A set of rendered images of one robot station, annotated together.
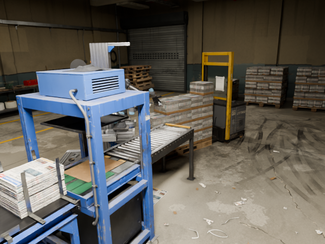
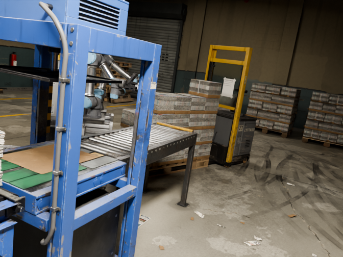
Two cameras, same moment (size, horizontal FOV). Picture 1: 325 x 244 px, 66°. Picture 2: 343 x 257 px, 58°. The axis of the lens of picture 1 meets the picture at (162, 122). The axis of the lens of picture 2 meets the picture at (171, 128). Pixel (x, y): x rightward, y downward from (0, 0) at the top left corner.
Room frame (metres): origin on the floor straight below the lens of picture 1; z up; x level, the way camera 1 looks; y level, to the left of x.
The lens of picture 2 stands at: (0.38, 0.24, 1.45)
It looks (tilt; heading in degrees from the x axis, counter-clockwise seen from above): 11 degrees down; 352
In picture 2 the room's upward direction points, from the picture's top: 8 degrees clockwise
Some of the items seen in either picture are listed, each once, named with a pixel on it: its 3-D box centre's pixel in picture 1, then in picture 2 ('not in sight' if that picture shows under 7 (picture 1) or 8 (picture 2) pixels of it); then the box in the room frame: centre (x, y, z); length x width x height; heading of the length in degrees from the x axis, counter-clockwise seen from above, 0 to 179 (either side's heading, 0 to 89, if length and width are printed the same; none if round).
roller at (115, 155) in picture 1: (121, 157); (95, 151); (2.55, 0.46, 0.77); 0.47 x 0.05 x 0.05; 57
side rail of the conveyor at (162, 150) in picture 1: (169, 146); (164, 149); (2.90, -0.07, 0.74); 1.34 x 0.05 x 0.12; 147
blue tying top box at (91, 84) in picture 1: (81, 82); (57, 9); (2.19, 0.69, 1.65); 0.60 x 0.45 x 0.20; 57
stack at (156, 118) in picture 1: (173, 132); (162, 140); (4.47, -0.21, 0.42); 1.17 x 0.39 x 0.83; 127
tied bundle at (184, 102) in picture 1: (178, 103); (174, 103); (4.55, -0.31, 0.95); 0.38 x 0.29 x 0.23; 37
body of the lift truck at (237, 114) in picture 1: (226, 118); (227, 136); (5.40, -1.43, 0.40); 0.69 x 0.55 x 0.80; 37
